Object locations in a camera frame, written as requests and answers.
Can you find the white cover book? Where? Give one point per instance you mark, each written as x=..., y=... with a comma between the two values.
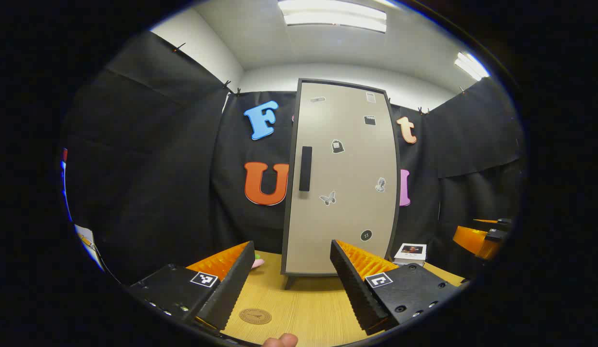
x=411, y=251

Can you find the white and yellow object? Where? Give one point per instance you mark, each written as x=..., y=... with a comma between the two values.
x=87, y=241

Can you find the round brown coaster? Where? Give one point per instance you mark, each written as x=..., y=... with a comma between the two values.
x=255, y=316

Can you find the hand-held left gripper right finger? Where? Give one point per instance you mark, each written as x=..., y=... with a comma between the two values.
x=357, y=294

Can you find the beige cabinet door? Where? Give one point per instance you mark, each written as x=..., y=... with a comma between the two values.
x=347, y=217

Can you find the pink plush toy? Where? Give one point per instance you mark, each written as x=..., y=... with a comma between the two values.
x=257, y=263

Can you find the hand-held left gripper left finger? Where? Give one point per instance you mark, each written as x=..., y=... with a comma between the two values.
x=231, y=289

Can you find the ceiling light panel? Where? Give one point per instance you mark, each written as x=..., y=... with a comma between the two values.
x=471, y=66
x=332, y=17

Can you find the black backdrop cloth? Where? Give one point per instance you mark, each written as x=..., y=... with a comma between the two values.
x=159, y=168

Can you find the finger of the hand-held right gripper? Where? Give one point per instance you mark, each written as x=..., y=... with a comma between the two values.
x=494, y=246
x=468, y=238

